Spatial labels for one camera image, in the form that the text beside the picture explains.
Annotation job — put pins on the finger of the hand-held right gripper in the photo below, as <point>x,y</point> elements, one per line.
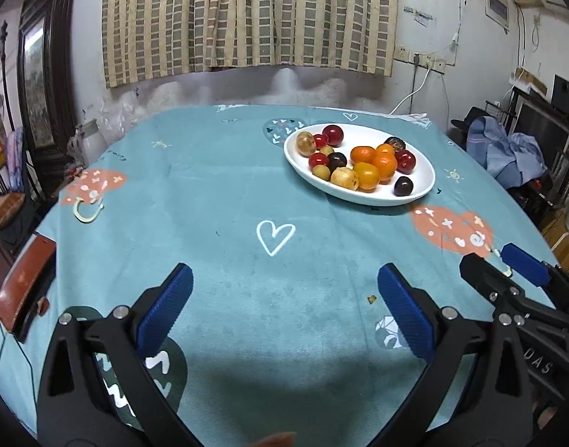
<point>489,279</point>
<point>524,263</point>

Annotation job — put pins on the dark purple plum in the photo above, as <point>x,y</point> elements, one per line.
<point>337,161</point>
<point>403,186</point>

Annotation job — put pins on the white wall panel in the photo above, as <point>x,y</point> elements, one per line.
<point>497,7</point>

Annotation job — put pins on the black hat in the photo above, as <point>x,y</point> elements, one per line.
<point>466,118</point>

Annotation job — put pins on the person's right hand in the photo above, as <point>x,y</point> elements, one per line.
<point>545,416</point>

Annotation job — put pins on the black monitor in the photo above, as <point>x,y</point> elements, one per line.
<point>543,123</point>

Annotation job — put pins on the person's left hand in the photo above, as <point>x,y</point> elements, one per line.
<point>277,441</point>

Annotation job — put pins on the wall power socket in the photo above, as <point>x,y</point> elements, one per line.
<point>419,59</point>

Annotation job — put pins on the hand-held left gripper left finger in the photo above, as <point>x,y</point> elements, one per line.
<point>166,307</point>

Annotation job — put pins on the white oval plate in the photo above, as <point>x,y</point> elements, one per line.
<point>419,181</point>

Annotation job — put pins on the beige checked curtain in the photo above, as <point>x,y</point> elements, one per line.
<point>247,14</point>

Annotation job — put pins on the black speaker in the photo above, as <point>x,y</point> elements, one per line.
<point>566,93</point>

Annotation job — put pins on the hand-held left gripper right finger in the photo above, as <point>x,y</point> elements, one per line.
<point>405,312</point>

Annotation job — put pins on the paper wall label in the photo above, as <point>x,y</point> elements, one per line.
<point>417,16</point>

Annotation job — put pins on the blue clothing pile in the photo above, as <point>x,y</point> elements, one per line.
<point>503,149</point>

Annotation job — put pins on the teal printed tablecloth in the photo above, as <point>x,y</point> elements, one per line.
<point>228,205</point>

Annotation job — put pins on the clear plastic bag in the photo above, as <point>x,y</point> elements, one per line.
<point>112,121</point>

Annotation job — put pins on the dark wrinkled passion fruit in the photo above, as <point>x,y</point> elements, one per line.
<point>395,143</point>

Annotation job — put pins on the brown cushion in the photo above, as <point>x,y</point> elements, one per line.
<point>5,209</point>

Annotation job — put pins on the flat cardboard box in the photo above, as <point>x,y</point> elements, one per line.
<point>529,79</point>

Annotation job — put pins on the brown striped jujube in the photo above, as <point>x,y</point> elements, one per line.
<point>306,143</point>

